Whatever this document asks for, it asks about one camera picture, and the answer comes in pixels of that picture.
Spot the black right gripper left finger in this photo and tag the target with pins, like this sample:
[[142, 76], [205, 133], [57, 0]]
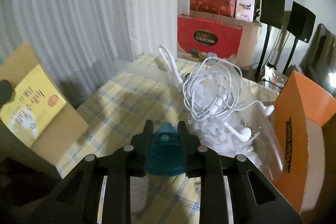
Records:
[[141, 145]]

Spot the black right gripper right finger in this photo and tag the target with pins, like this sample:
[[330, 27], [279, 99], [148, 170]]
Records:
[[194, 161]]

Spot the teal capped clear bottle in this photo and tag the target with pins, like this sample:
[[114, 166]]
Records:
[[163, 158]]

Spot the clear plastic bag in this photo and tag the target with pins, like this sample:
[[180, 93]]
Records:
[[263, 148]]

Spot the white earphones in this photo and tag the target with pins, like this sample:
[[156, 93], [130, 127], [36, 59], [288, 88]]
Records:
[[212, 90]]

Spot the yellow plaid tablecloth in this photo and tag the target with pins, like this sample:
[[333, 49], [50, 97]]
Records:
[[96, 169]]

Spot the brown cardboard box left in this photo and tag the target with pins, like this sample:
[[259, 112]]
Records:
[[65, 129]]

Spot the silver foil snack bag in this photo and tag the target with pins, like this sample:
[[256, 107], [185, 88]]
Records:
[[272, 79]]

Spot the red Collection gift bag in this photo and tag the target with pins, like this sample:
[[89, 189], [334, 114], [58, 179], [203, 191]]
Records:
[[198, 38]]

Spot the orange cardboard box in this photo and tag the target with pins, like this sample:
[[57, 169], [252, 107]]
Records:
[[305, 128]]

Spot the white curtain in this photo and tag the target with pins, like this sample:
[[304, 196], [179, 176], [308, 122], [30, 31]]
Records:
[[83, 43]]

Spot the brown bed headboard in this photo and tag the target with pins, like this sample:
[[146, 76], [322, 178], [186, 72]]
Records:
[[318, 63]]

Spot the pink white package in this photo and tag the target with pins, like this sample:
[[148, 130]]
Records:
[[244, 10]]

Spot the black speaker on stand left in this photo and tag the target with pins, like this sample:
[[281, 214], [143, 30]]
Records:
[[272, 14]]

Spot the black speaker on stand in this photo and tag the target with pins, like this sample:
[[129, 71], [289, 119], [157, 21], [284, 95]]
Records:
[[300, 25], [272, 14]]

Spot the black speaker on stand right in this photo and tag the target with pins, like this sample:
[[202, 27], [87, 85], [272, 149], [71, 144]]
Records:
[[300, 25]]

